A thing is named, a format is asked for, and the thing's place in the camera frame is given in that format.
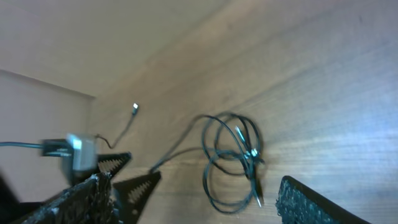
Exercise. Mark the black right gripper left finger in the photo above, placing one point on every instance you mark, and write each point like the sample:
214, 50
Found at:
87, 202

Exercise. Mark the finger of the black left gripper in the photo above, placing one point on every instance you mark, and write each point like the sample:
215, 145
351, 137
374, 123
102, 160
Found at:
132, 196
112, 163

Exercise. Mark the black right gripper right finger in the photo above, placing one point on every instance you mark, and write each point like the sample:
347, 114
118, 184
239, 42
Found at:
297, 203

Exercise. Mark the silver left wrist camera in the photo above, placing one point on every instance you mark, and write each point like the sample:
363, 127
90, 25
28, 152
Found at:
84, 151

